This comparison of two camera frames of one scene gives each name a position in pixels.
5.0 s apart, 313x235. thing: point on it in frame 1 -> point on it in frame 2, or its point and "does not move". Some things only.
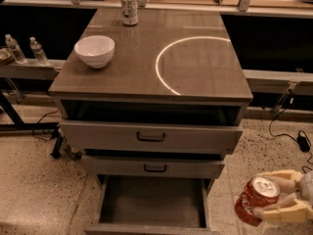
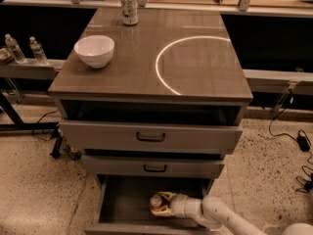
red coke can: [258, 193] -> [155, 202]
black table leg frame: [19, 124] does not move
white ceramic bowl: [95, 50] does not move
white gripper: [307, 184] -> [178, 205]
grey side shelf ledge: [34, 69] does not move
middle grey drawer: [115, 164] does not move
